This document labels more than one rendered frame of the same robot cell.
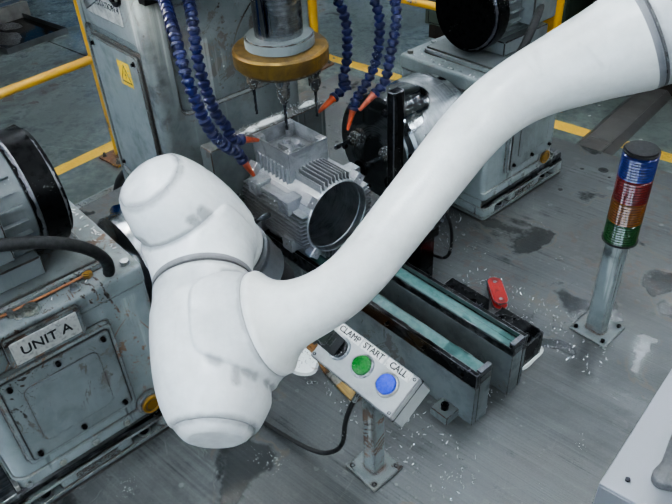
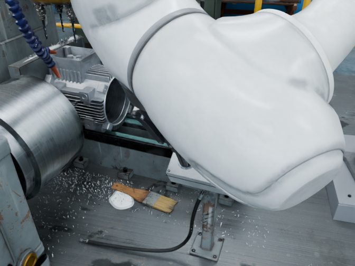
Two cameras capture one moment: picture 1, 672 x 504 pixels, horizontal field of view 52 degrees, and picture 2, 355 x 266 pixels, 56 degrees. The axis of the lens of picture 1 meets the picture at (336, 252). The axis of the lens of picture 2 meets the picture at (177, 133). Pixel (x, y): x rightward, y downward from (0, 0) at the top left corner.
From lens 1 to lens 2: 52 cm
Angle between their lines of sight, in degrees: 25
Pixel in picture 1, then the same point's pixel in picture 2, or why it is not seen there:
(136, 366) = (12, 232)
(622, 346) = not seen: hidden behind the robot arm
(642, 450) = (343, 179)
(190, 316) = (239, 49)
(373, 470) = (210, 247)
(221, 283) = (245, 17)
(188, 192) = not seen: outside the picture
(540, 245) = not seen: hidden behind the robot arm
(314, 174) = (99, 72)
